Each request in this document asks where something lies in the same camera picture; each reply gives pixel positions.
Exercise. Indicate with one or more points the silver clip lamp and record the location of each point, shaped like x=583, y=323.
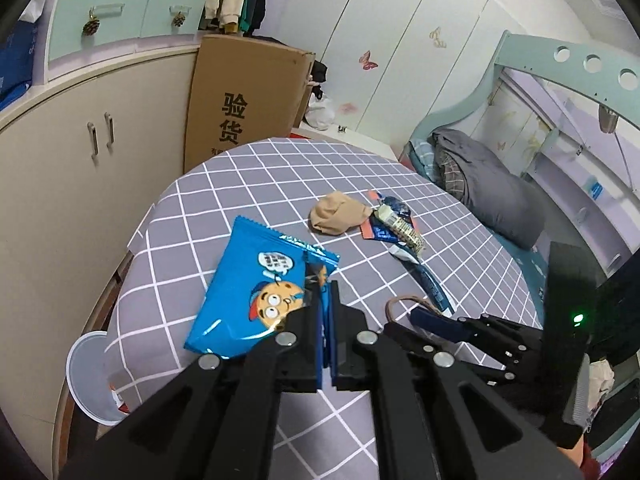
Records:
x=607, y=120

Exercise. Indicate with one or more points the blue bag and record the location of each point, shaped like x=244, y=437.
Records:
x=15, y=60

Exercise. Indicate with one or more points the blue printed bedsheet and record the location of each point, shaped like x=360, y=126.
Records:
x=530, y=265

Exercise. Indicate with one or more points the metal wristwatch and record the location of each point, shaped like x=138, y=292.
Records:
x=407, y=232

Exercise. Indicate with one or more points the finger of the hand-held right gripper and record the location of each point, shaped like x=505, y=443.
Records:
x=430, y=319
x=405, y=337

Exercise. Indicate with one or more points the pink flower sticker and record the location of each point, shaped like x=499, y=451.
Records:
x=348, y=107

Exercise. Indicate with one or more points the blue orange wrapper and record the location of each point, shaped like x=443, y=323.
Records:
x=382, y=232

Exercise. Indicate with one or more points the white floor cabinet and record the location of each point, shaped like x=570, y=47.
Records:
x=65, y=185

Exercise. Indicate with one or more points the pink butterfly sticker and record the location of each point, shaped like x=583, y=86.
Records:
x=368, y=60

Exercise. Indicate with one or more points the long blue wrapper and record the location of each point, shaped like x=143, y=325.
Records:
x=425, y=275

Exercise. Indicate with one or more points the pinecone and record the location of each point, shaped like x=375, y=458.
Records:
x=179, y=20
x=91, y=26

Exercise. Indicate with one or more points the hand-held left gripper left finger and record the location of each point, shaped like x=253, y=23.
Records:
x=318, y=355

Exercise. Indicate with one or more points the round plastic bin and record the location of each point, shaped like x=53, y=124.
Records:
x=92, y=380

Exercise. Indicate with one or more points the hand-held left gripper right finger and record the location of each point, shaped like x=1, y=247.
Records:
x=335, y=355

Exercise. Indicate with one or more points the large mint drawer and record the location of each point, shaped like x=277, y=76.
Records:
x=100, y=0

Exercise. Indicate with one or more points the mint bunk bed frame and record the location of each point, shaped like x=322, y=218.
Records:
x=550, y=57

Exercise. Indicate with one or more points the white wardrobe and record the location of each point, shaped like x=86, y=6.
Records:
x=400, y=20

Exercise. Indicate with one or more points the grey checked tablecloth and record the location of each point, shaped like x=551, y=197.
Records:
x=250, y=200

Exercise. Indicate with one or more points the brown rubber band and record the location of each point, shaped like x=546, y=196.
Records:
x=387, y=310

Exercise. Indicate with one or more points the tall cardboard box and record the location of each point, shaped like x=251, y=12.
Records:
x=240, y=105

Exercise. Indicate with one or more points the grey duvet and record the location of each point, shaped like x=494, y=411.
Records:
x=490, y=185

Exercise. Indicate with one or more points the person's right forearm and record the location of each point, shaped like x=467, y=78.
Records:
x=590, y=460

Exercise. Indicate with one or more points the blue cookie packet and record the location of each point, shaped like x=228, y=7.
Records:
x=240, y=300

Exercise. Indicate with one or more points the white plastic bag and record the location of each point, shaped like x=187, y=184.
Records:
x=320, y=112

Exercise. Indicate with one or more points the beige sock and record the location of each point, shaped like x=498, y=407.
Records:
x=335, y=215

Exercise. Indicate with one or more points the black clothes heap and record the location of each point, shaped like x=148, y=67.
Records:
x=319, y=75

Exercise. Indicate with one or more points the blue plaid pillow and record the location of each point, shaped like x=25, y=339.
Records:
x=422, y=152

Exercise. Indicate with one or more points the cream butterfly sticker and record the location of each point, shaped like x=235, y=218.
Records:
x=437, y=37

